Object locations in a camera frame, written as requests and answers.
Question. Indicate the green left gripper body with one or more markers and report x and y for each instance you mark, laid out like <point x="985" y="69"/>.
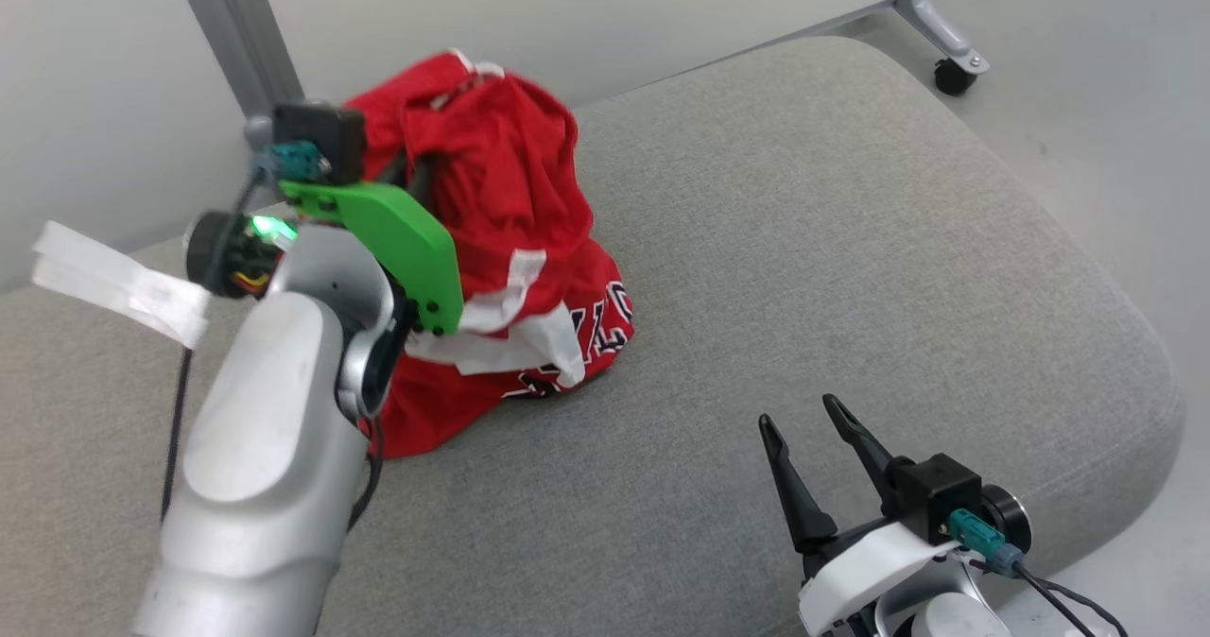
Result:
<point x="406" y="240"/>

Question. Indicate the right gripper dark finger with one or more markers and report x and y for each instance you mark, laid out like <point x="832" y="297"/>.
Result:
<point x="799" y="505"/>
<point x="865" y="439"/>

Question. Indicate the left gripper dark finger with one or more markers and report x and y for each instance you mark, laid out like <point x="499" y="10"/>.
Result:
<point x="423" y="181"/>

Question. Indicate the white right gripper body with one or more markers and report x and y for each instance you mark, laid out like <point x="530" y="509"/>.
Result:
<point x="865" y="566"/>

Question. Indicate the red shorts with white trim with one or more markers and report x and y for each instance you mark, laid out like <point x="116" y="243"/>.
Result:
<point x="510" y="174"/>

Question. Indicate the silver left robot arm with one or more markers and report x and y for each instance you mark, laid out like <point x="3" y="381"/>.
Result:
<point x="265" y="448"/>

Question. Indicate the grey fabric sofa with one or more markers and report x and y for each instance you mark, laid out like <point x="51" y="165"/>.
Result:
<point x="813" y="268"/>

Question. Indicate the white tape tag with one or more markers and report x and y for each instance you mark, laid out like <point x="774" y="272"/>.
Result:
<point x="113" y="283"/>

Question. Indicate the black caster wheel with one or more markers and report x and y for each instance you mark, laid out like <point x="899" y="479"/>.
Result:
<point x="953" y="77"/>

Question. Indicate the grey metal partition leg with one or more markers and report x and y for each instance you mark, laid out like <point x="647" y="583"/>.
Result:
<point x="936" y="23"/>

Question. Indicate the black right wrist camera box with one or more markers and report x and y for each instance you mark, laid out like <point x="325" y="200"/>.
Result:
<point x="936" y="486"/>

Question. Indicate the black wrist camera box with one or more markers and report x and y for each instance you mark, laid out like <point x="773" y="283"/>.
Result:
<point x="319" y="134"/>
<point x="936" y="486"/>

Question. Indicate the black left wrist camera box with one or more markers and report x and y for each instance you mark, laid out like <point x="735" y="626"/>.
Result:
<point x="319" y="134"/>

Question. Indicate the grey double partition post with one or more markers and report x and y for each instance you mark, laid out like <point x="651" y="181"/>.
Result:
<point x="241" y="32"/>

